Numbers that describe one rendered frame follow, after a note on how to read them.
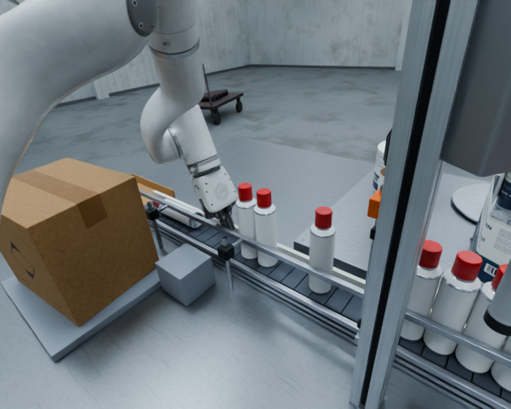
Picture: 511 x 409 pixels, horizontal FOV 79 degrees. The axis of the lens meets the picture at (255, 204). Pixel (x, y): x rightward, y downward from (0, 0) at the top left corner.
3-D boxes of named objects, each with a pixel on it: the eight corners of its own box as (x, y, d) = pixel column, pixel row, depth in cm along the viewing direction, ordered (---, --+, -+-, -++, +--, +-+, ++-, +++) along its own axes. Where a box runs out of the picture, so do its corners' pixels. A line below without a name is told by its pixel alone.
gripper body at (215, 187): (198, 173, 73) (215, 215, 76) (228, 158, 80) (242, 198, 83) (182, 176, 78) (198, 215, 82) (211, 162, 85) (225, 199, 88)
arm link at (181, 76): (113, 72, 49) (158, 175, 76) (208, 45, 53) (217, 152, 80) (98, 38, 52) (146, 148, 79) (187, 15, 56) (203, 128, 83)
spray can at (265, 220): (281, 260, 79) (280, 189, 69) (269, 271, 76) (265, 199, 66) (266, 252, 82) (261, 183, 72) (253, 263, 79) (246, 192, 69)
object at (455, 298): (457, 341, 57) (493, 253, 46) (451, 362, 53) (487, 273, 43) (427, 326, 60) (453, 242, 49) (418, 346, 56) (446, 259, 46)
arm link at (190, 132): (185, 167, 73) (221, 153, 76) (162, 113, 70) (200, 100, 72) (181, 165, 81) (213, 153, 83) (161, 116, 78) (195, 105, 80)
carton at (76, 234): (161, 264, 86) (135, 175, 72) (79, 328, 69) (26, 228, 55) (97, 234, 100) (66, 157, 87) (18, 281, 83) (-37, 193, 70)
